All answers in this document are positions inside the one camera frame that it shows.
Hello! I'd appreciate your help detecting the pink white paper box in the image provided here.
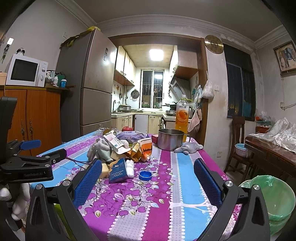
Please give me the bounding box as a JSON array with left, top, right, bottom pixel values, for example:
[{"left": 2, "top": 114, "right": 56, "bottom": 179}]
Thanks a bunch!
[{"left": 103, "top": 131, "right": 131, "bottom": 155}]

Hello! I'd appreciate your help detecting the dark blue cigarette box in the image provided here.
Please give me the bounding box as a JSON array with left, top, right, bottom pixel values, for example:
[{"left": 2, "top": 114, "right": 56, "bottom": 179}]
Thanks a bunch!
[{"left": 109, "top": 158, "right": 128, "bottom": 183}]

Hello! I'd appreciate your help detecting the white tissue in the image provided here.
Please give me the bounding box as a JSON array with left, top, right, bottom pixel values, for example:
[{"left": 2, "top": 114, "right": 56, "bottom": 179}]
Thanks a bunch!
[{"left": 125, "top": 160, "right": 134, "bottom": 178}]

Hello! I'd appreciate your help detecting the gold yellow box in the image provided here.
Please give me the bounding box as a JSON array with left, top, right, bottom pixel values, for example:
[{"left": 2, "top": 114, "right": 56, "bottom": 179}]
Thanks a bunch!
[{"left": 126, "top": 143, "right": 142, "bottom": 163}]

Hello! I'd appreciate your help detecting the blue bottle cap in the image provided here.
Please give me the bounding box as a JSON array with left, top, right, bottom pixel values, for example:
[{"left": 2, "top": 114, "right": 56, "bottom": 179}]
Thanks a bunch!
[{"left": 139, "top": 170, "right": 152, "bottom": 181}]

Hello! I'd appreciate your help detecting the orange white carton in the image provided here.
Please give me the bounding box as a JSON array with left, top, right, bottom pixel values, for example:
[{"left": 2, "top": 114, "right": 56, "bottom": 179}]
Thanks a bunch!
[{"left": 137, "top": 138, "right": 152, "bottom": 162}]

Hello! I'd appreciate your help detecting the green lined trash bucket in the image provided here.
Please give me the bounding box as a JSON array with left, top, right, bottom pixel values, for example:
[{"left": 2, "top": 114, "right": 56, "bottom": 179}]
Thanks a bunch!
[{"left": 239, "top": 175, "right": 295, "bottom": 235}]

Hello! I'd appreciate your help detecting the left white gloved hand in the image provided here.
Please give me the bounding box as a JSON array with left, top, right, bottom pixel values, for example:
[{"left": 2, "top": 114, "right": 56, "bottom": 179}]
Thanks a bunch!
[{"left": 1, "top": 183, "right": 30, "bottom": 221}]

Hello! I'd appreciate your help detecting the orange wooden cabinet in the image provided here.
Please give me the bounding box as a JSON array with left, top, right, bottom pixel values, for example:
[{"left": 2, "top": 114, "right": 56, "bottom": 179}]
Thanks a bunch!
[{"left": 1, "top": 85, "right": 69, "bottom": 156}]

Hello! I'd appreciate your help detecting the dark wooden dining table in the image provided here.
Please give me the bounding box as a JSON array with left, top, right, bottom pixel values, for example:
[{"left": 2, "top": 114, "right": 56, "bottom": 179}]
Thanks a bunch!
[{"left": 245, "top": 135, "right": 295, "bottom": 181}]

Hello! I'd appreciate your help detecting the light blue basin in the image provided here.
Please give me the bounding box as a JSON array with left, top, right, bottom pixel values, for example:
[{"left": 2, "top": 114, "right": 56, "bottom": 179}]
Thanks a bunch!
[{"left": 234, "top": 143, "right": 248, "bottom": 158}]

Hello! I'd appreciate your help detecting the floral purple tablecloth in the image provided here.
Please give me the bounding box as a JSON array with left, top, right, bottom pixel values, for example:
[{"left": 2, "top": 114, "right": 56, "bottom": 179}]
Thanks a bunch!
[{"left": 29, "top": 129, "right": 243, "bottom": 241}]

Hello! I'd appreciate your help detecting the white microwave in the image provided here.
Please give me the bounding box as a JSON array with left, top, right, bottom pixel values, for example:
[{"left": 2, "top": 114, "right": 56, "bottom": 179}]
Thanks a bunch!
[{"left": 6, "top": 54, "right": 48, "bottom": 87}]

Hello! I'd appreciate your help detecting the red apple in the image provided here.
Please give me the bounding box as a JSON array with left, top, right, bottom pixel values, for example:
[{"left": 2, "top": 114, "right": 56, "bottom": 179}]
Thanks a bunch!
[{"left": 121, "top": 126, "right": 133, "bottom": 132}]

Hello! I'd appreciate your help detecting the grey glove on table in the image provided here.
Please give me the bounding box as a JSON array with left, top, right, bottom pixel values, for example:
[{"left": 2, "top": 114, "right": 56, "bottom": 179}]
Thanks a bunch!
[{"left": 174, "top": 142, "right": 203, "bottom": 155}]

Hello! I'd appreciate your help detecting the purple plastic package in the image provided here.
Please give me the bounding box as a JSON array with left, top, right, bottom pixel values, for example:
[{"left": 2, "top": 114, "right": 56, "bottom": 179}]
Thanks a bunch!
[{"left": 116, "top": 131, "right": 148, "bottom": 144}]

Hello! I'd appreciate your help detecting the white crumpled sheet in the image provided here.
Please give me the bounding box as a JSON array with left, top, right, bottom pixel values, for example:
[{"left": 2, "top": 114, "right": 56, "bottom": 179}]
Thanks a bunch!
[{"left": 249, "top": 118, "right": 296, "bottom": 153}]

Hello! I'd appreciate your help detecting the wooden chair by window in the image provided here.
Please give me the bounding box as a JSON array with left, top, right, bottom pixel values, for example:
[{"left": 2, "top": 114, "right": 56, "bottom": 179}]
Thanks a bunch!
[{"left": 224, "top": 116, "right": 251, "bottom": 175}]

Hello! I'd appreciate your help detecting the steel pot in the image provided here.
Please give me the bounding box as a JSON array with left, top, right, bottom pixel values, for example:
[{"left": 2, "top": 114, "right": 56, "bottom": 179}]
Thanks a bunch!
[{"left": 157, "top": 128, "right": 187, "bottom": 152}]

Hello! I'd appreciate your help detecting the pink hanging towel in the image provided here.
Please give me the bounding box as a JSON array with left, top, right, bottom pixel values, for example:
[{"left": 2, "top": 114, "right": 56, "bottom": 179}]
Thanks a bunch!
[{"left": 188, "top": 108, "right": 202, "bottom": 133}]

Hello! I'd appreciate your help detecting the grey refrigerator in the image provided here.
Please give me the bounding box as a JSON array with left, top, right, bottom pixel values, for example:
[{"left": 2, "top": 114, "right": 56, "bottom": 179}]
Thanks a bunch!
[{"left": 56, "top": 29, "right": 117, "bottom": 142}]

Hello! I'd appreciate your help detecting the small red box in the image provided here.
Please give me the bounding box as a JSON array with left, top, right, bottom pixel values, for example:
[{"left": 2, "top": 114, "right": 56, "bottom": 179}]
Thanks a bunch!
[{"left": 151, "top": 134, "right": 159, "bottom": 144}]

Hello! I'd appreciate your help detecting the orange juice bottle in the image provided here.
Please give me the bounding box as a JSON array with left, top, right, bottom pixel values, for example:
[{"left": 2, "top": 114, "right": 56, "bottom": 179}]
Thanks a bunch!
[{"left": 175, "top": 94, "right": 189, "bottom": 142}]

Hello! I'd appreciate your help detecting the hanging white plastic bag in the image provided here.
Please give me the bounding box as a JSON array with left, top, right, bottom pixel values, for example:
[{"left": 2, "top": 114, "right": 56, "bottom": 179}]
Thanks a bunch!
[{"left": 202, "top": 80, "right": 214, "bottom": 99}]

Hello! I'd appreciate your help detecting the range hood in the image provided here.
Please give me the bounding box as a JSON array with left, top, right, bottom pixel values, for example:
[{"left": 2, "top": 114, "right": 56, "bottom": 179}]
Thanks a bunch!
[{"left": 169, "top": 77, "right": 191, "bottom": 100}]

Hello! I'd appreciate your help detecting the framed elephant picture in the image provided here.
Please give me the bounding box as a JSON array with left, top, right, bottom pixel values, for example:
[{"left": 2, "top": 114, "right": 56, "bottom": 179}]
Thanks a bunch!
[{"left": 273, "top": 41, "right": 296, "bottom": 75}]

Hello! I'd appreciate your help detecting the round gold wall clock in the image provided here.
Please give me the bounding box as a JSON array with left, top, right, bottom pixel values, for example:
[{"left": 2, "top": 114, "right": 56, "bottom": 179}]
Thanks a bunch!
[{"left": 204, "top": 35, "right": 224, "bottom": 54}]

